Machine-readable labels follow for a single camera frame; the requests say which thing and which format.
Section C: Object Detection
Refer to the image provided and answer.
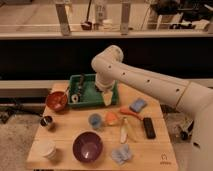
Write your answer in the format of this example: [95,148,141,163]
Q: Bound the small metal cup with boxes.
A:
[40,116,55,130]

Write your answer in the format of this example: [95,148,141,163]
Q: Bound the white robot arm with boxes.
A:
[91,45,213,171]

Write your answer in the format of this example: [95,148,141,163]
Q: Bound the white paper cup stack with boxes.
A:
[36,140,56,160]

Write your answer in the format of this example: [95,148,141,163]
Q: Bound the purple bowl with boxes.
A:
[72,131,103,163]

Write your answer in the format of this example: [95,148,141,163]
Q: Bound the black remote control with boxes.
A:
[143,117,156,139]

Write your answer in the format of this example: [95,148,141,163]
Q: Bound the yellow black floor stand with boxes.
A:
[179,120,194,140]

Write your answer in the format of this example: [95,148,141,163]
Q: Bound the blue cup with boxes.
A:
[88,114,103,130]

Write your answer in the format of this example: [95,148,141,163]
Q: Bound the orange carrot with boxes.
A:
[119,107,143,120]

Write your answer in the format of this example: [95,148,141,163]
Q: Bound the light blue cloth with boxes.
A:
[111,144,133,165]

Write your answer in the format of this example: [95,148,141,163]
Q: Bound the blue sponge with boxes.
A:
[129,98,147,113]

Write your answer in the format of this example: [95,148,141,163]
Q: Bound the green plastic tray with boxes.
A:
[67,73,120,108]

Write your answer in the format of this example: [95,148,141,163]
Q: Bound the red bowl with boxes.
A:
[45,91,68,112]

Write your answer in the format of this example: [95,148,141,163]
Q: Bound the orange fruit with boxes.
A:
[105,112,119,126]

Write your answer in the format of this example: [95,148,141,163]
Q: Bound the wooden spoon in bowl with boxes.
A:
[58,86,69,103]

